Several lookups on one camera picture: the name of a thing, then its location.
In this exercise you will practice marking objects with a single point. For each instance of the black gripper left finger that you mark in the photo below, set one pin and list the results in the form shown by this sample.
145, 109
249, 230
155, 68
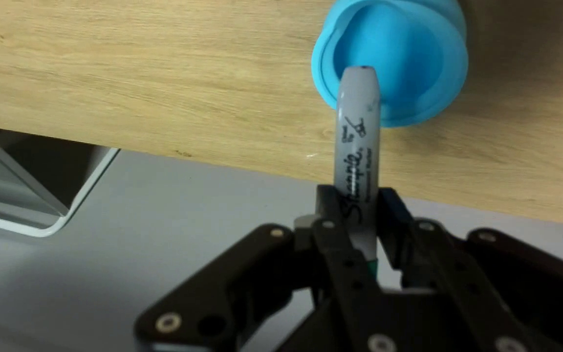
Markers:
333, 273

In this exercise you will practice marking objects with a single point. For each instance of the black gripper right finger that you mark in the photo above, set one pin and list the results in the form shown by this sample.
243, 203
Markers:
464, 285

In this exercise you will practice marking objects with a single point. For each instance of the green capped grey marker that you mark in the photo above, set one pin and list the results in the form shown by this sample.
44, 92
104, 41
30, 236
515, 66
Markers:
356, 162

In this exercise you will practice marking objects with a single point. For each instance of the small blue bowl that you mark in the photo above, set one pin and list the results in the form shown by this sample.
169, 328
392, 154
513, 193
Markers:
419, 58

